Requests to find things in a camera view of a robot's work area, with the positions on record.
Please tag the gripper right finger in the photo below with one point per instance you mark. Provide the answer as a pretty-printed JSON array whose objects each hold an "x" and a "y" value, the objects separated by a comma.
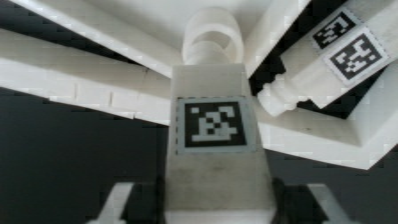
[{"x": 309, "y": 205}]

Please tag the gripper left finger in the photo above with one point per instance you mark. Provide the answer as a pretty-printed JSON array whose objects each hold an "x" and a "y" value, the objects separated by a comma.
[{"x": 129, "y": 204}]

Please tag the white table leg with tag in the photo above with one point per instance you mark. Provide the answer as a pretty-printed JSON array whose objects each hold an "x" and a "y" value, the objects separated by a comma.
[{"x": 218, "y": 177}]

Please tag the white square tabletop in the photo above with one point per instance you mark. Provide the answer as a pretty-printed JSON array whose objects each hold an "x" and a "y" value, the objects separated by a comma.
[{"x": 138, "y": 26}]

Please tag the white table leg right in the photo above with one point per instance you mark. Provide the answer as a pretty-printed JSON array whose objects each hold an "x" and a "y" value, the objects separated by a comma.
[{"x": 335, "y": 58}]

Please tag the white obstacle fence right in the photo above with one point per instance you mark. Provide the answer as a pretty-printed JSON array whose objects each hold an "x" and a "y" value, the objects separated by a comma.
[{"x": 348, "y": 142}]

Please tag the white obstacle fence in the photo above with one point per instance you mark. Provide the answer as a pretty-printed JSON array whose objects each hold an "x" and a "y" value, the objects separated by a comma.
[
  {"x": 83, "y": 79},
  {"x": 348, "y": 142}
]

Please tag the white obstacle fence front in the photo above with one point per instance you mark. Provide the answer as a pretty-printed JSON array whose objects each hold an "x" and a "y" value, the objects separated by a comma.
[{"x": 83, "y": 79}]

